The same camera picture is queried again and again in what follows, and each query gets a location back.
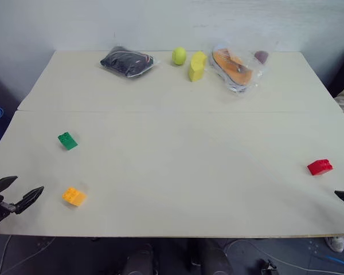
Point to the small black floor device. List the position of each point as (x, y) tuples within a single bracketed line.
[(267, 267)]

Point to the orange shoe in plastic bag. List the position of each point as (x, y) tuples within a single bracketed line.
[(232, 68)]

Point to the black garment in plastic bag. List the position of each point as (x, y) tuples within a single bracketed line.
[(127, 62)]

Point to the yellow-green tennis ball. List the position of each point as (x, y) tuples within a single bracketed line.
[(179, 55)]

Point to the red toy brick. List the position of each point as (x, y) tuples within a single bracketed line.
[(319, 167)]

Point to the yellow toy brick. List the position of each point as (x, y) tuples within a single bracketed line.
[(74, 196)]

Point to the white sneaker on floor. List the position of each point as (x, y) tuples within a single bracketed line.
[(335, 244)]

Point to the yellow sponge block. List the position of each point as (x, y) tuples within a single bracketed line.
[(197, 67)]

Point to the dark rounded shape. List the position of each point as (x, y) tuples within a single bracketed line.
[(139, 260)]

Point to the dark maroon round object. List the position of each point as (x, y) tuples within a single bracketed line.
[(261, 56)]

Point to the green toy brick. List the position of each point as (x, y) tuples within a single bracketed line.
[(68, 141)]

